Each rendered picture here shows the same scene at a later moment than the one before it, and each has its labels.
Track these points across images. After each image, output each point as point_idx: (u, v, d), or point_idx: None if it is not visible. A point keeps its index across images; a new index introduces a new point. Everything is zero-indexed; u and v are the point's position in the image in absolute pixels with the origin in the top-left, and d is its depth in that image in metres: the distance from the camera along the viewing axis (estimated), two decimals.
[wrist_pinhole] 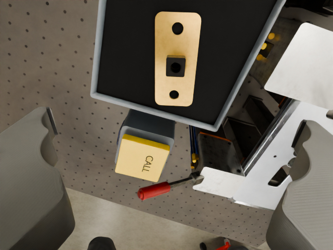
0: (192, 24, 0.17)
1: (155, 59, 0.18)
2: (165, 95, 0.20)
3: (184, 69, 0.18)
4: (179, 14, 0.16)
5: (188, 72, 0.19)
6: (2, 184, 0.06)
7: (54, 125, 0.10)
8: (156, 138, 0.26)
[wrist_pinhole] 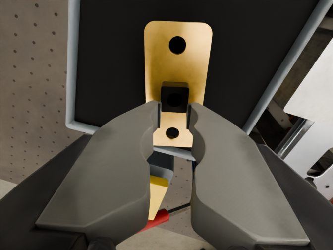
0: (198, 39, 0.11)
1: (145, 88, 0.13)
2: (160, 134, 0.15)
3: (187, 103, 0.12)
4: (180, 24, 0.11)
5: None
6: (106, 161, 0.07)
7: (159, 119, 0.11)
8: (152, 169, 0.21)
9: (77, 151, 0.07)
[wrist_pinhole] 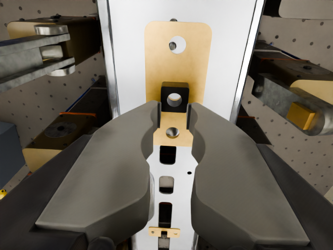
0: (198, 39, 0.11)
1: (145, 88, 0.13)
2: (160, 134, 0.15)
3: (187, 103, 0.12)
4: (180, 24, 0.11)
5: None
6: (106, 161, 0.07)
7: (159, 119, 0.11)
8: None
9: (77, 151, 0.07)
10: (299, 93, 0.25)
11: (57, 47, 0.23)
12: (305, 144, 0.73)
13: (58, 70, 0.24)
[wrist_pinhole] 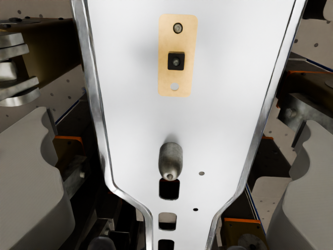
0: (190, 24, 0.19)
1: (158, 55, 0.21)
2: (166, 87, 0.23)
3: (183, 64, 0.20)
4: (179, 16, 0.19)
5: (187, 66, 0.21)
6: (2, 184, 0.06)
7: (54, 125, 0.10)
8: None
9: None
10: None
11: (5, 66, 0.16)
12: None
13: (9, 98, 0.16)
